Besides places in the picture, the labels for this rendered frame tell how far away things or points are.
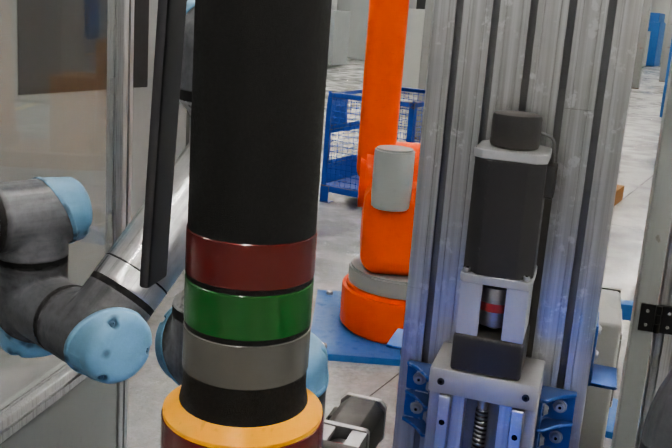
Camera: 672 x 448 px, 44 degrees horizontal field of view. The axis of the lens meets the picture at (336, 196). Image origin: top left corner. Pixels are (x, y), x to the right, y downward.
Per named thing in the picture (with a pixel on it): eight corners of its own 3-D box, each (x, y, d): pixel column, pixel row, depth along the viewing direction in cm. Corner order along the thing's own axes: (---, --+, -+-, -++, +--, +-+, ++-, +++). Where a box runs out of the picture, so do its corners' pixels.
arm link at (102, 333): (379, 52, 100) (136, 411, 84) (314, 45, 107) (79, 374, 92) (334, -21, 92) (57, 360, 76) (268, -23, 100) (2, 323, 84)
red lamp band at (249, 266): (200, 296, 20) (201, 246, 19) (173, 254, 23) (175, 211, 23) (333, 288, 21) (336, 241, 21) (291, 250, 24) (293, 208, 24)
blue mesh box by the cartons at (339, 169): (316, 201, 742) (324, 90, 720) (381, 181, 850) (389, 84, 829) (407, 219, 700) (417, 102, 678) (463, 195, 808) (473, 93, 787)
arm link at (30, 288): (31, 378, 87) (30, 277, 85) (-17, 344, 95) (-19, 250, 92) (99, 359, 93) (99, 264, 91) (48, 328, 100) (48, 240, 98)
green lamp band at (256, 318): (198, 348, 20) (200, 299, 20) (172, 300, 23) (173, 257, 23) (329, 337, 21) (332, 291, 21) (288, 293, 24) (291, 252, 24)
